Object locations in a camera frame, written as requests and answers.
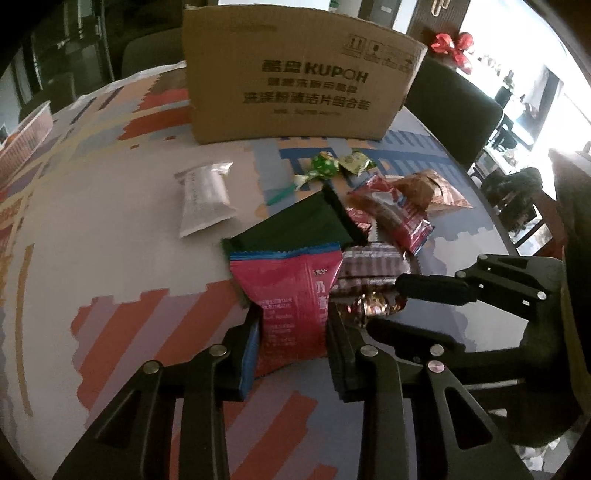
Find yellow-green candy packet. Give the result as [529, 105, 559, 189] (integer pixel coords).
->
[339, 151, 376, 176]

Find brown striped snack packet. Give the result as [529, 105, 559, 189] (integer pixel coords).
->
[335, 244, 411, 296]

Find colourful printed tablecloth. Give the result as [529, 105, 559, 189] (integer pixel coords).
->
[0, 60, 522, 480]

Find small dark red packet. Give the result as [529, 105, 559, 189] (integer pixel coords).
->
[345, 207, 374, 241]

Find clear plastic container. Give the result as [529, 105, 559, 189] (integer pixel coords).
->
[0, 100, 55, 188]

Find dark green snack packet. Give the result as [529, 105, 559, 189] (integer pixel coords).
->
[221, 184, 370, 259]

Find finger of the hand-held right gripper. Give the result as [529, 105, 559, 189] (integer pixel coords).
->
[393, 253, 565, 324]
[367, 318, 527, 384]

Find green wrapped lollipop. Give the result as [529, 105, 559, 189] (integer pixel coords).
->
[265, 151, 342, 206]

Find brown cardboard box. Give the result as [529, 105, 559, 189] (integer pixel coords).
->
[181, 4, 428, 145]

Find red snack packet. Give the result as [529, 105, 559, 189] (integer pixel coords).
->
[346, 174, 435, 256]

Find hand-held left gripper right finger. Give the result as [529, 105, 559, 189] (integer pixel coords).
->
[325, 316, 532, 480]

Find shiny candy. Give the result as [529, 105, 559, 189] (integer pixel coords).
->
[335, 291, 407, 326]

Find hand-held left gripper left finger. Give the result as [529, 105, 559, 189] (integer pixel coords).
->
[52, 307, 263, 480]

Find brown triangular snack packet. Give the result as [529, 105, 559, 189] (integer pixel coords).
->
[392, 169, 474, 215]

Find red ribbon bow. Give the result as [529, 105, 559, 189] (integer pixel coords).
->
[430, 32, 475, 75]

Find white snack packet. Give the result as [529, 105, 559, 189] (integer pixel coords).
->
[174, 161, 237, 238]

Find wooden chair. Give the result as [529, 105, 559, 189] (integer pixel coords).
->
[508, 194, 568, 259]

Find pink snack packet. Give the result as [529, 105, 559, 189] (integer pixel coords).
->
[229, 242, 343, 377]

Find dark green bag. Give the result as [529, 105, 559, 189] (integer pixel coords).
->
[482, 167, 543, 232]

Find dark chair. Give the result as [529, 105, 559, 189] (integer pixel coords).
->
[121, 28, 185, 77]
[404, 58, 504, 171]

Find black glass cabinet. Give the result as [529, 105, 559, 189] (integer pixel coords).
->
[18, 0, 116, 107]

